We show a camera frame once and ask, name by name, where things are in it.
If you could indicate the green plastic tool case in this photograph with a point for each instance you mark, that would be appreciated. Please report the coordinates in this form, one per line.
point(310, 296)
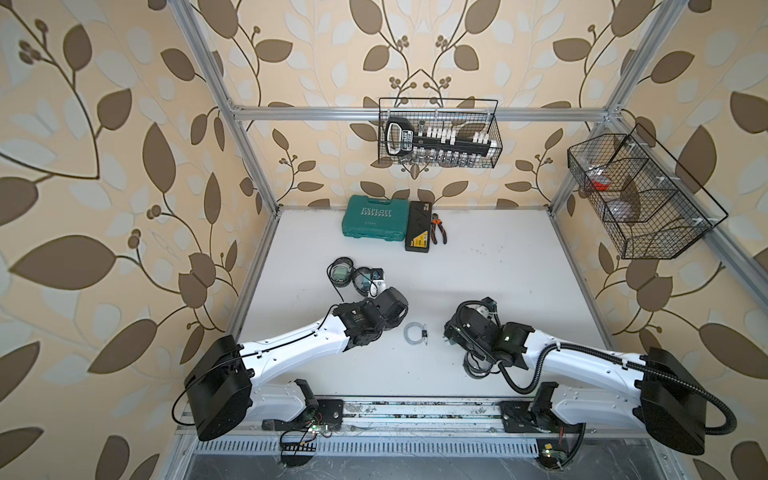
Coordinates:
point(374, 218)

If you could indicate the black yellow-label case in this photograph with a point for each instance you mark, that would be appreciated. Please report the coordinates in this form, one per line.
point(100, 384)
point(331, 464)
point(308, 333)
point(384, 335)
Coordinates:
point(418, 229)

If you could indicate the orange black pliers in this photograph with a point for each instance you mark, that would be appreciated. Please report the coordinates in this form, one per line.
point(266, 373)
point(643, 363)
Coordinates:
point(437, 230)

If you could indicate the back wire basket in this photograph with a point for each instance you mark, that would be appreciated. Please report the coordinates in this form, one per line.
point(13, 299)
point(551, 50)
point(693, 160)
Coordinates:
point(448, 112)

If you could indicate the right wire basket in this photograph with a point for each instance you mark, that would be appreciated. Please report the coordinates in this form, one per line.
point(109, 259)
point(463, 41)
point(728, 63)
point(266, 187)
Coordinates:
point(658, 206)

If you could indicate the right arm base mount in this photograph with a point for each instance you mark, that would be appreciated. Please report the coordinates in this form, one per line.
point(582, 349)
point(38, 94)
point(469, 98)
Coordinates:
point(535, 415)

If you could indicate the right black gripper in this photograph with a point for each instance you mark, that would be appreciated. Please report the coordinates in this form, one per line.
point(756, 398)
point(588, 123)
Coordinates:
point(451, 333)

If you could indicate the red item in basket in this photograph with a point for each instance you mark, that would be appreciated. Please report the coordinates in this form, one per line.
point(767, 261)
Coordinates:
point(598, 180)

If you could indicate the wire basket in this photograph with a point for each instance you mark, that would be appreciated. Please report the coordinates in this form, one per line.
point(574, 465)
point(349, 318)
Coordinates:
point(658, 206)
point(448, 112)

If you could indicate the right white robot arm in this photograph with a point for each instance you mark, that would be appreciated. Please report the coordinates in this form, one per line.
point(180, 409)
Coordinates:
point(564, 386)

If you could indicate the aluminium front rail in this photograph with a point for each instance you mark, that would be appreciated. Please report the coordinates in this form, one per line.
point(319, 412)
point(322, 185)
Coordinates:
point(386, 415)

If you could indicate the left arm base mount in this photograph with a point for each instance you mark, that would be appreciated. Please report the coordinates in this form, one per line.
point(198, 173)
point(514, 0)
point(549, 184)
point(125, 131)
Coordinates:
point(294, 406)

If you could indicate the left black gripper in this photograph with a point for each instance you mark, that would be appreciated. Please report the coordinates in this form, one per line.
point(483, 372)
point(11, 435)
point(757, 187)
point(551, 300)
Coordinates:
point(395, 322)

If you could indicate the black socket set holder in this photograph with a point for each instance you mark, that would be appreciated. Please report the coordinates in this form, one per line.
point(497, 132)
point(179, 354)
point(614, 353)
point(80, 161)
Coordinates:
point(403, 137)

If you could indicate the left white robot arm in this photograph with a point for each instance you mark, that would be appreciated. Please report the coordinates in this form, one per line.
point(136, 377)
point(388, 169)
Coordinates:
point(227, 383)

